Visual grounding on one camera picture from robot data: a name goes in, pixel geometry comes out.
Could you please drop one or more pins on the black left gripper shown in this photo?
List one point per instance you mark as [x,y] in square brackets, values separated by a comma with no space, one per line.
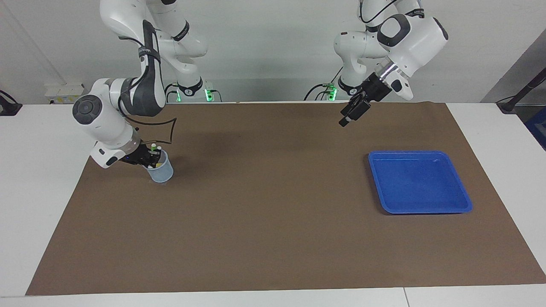
[375,87]

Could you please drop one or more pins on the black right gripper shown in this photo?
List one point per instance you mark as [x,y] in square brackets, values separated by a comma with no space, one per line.
[138,155]

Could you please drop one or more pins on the yellow pen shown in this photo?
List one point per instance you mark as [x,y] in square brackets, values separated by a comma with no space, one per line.
[153,146]

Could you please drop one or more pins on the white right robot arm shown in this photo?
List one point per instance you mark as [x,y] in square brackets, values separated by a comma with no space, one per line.
[98,128]

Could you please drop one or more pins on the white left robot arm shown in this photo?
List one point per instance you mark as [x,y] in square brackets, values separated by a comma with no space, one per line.
[418,38]

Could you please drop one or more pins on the blue plastic tray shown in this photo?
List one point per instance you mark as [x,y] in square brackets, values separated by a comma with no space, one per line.
[418,183]

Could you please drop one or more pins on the pale blue mesh pen cup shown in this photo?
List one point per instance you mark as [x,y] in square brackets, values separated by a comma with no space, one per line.
[162,175]

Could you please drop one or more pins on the white power strip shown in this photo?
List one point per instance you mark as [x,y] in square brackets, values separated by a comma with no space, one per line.
[68,94]

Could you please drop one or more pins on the brown table mat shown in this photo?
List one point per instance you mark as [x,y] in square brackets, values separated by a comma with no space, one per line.
[273,213]

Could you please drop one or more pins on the black stand pole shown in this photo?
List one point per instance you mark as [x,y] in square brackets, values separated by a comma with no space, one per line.
[507,106]

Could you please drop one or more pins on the blue bin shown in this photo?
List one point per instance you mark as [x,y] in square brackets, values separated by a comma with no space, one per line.
[538,128]

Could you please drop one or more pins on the black clamp mount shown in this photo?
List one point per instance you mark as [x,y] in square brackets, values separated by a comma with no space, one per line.
[8,108]

